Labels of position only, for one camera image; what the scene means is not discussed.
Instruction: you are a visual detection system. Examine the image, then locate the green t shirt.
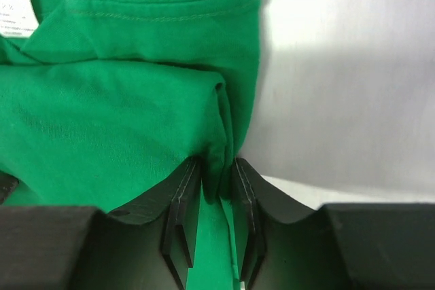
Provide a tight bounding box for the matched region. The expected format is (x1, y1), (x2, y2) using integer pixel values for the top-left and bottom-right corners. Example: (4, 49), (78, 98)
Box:
(1, 0), (260, 289)

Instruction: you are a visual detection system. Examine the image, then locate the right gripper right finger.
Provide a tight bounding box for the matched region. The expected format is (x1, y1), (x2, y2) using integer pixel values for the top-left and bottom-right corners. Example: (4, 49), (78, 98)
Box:
(231, 158), (434, 289)

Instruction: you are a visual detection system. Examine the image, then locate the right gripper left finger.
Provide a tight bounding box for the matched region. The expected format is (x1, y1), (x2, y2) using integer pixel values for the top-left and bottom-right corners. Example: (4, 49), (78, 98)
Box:
(1, 158), (201, 289)

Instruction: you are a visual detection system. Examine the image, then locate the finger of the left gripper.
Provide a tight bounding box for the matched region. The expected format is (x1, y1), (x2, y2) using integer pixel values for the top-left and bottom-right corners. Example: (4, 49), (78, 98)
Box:
(0, 172), (19, 205)

